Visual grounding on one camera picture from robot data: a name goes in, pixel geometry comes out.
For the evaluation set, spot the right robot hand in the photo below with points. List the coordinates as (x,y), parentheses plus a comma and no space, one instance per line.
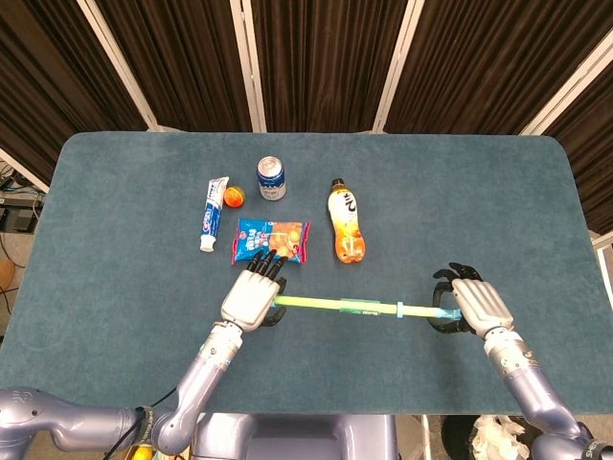
(483,306)

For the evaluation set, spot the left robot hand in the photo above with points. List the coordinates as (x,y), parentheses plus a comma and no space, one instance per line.
(249,299)

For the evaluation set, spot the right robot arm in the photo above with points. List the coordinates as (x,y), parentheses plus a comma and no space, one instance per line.
(536,388)

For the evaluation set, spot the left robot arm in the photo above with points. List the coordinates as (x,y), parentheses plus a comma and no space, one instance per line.
(201,378)

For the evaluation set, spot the blue snack bag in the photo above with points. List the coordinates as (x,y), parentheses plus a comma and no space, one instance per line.
(258,237)

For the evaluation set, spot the blue white toothpaste tube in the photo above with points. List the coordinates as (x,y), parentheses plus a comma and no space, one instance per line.
(211,215)

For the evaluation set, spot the small orange ball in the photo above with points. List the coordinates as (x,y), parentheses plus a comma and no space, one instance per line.
(234,196)

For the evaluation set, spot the blue drink can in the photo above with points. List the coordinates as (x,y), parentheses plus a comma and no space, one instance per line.
(272,184)

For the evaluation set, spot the orange drink bottle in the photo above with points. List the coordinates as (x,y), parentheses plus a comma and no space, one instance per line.
(347,225)

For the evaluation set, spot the blue felt table cover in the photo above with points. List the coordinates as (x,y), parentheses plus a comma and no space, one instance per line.
(120,287)

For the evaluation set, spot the crumpled white paper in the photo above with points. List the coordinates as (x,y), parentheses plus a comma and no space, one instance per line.
(498,438)

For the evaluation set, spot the black trash bin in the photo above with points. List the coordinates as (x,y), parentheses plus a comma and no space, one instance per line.
(455,438)

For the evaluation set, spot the white metal table leg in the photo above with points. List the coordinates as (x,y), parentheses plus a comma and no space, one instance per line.
(424,438)

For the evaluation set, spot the grey robot torso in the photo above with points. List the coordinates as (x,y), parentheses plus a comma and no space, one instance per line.
(297,438)

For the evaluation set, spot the yellow round object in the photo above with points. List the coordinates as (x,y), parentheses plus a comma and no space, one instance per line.
(143,453)

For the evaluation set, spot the dark curtain partition panel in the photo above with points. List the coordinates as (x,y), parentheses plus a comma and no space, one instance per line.
(594,144)
(325,57)
(182,57)
(479,57)
(48,72)

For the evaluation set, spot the round wooden object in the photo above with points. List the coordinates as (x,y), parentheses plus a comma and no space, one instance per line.
(6,275)

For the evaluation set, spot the dark electronic equipment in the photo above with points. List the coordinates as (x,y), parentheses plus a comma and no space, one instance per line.
(19,213)

